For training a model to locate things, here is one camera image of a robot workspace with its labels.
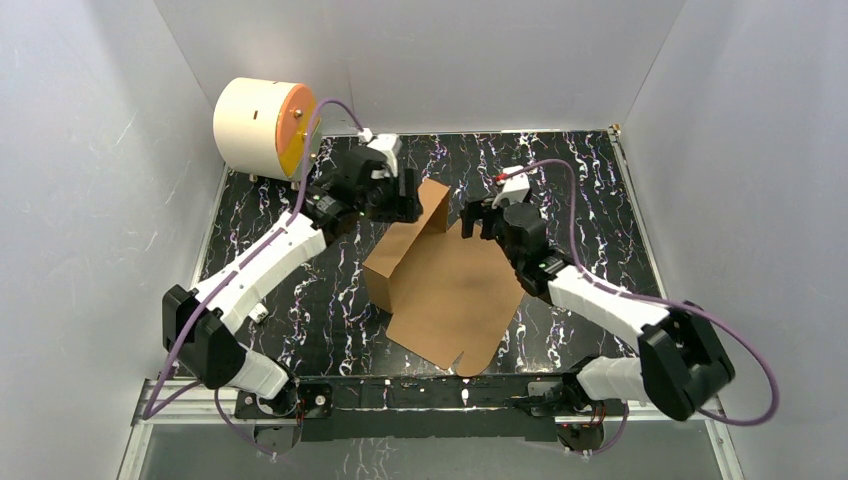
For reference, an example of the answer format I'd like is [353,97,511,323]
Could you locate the brown cardboard box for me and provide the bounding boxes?
[364,179,524,377]

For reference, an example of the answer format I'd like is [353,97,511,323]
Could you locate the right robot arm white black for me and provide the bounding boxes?
[460,198,736,421]

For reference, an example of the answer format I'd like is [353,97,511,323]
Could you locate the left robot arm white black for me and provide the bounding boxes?
[162,146,423,416]

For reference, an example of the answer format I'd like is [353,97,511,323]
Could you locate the white cylindrical drum orange face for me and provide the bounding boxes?
[213,77,320,185]

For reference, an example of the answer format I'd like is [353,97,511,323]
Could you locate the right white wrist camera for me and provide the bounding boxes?
[492,166,530,209]

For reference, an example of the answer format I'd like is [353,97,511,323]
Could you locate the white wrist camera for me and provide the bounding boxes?
[492,166,530,209]
[357,128,402,178]

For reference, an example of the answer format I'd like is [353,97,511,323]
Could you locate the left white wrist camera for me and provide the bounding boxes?
[357,128,402,178]

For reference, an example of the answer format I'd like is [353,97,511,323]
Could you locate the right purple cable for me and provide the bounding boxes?
[510,158,781,458]

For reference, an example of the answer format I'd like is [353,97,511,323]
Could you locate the purple cable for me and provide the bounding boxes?
[141,98,372,458]
[510,158,781,458]

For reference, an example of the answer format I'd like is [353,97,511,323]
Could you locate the aluminium frame rail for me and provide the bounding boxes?
[118,375,743,479]

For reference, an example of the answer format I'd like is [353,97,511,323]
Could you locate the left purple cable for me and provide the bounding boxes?
[141,98,372,458]

